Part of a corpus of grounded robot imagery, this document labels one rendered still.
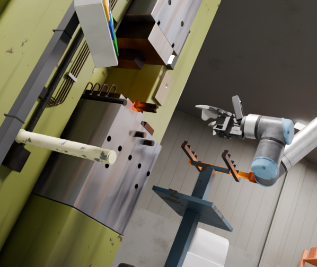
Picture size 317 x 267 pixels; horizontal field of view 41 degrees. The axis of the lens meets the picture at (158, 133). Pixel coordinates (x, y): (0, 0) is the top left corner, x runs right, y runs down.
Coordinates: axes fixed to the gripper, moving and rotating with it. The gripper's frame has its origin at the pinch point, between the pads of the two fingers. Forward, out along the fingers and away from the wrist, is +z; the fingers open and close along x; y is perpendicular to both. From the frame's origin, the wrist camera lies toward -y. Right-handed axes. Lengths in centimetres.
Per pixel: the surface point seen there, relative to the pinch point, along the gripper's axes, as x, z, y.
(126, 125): -8.1, 27.0, 13.9
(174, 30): 2, 33, -43
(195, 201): 27.4, 3.2, 28.3
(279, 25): 271, 108, -275
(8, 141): -58, 23, 47
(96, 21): -61, 9, 6
